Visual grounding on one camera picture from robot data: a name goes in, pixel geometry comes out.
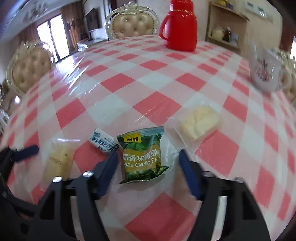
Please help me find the clear bag yellow cake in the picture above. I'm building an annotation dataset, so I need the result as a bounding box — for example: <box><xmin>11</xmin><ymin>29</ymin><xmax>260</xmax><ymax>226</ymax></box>
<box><xmin>42</xmin><ymin>138</ymin><xmax>80</xmax><ymax>186</ymax></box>

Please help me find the small blue white candy packet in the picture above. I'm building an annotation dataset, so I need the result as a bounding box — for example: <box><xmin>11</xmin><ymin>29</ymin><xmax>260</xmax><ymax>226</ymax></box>
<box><xmin>88</xmin><ymin>128</ymin><xmax>119</xmax><ymax>153</ymax></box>

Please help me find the green peas snack packet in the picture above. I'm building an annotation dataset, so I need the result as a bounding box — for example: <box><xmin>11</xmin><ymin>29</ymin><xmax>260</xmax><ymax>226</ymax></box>
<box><xmin>117</xmin><ymin>126</ymin><xmax>170</xmax><ymax>184</ymax></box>

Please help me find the clear bag yellow pastry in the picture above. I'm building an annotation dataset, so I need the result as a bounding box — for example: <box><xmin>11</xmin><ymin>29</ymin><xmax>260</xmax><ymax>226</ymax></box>
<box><xmin>171</xmin><ymin>104</ymin><xmax>221</xmax><ymax>145</ymax></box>

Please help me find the beige tufted chair near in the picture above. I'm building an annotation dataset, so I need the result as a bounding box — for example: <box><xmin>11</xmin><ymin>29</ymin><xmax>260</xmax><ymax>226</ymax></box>
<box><xmin>6</xmin><ymin>40</ymin><xmax>55</xmax><ymax>96</ymax></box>

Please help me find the beige tufted chair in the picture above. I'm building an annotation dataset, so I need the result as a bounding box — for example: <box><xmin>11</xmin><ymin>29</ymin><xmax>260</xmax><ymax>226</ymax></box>
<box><xmin>276</xmin><ymin>49</ymin><xmax>295</xmax><ymax>108</ymax></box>
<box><xmin>6</xmin><ymin>40</ymin><xmax>55</xmax><ymax>96</ymax></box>
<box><xmin>105</xmin><ymin>2</ymin><xmax>159</xmax><ymax>40</ymax></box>

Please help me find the red checkered tablecloth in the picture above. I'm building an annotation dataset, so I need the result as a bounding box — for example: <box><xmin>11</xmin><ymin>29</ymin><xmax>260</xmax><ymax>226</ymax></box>
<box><xmin>1</xmin><ymin>36</ymin><xmax>295</xmax><ymax>240</ymax></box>

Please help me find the beige tufted chair far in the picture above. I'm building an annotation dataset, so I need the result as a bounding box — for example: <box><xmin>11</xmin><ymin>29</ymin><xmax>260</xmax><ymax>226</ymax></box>
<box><xmin>276</xmin><ymin>49</ymin><xmax>295</xmax><ymax>108</ymax></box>

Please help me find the beige tufted chair middle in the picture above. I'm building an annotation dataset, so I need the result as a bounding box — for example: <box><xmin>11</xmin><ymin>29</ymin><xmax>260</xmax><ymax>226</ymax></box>
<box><xmin>105</xmin><ymin>2</ymin><xmax>159</xmax><ymax>40</ymax></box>

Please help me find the wooden corner shelf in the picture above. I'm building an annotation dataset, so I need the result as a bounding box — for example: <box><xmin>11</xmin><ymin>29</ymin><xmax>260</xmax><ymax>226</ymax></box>
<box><xmin>206</xmin><ymin>1</ymin><xmax>249</xmax><ymax>54</ymax></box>

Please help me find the red thermos jug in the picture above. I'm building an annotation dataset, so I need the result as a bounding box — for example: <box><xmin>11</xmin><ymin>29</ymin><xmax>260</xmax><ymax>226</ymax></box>
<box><xmin>159</xmin><ymin>0</ymin><xmax>198</xmax><ymax>52</ymax></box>

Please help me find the wall mounted television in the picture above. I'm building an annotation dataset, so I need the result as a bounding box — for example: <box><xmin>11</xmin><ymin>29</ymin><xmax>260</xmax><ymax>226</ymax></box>
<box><xmin>85</xmin><ymin>8</ymin><xmax>100</xmax><ymax>32</ymax></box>

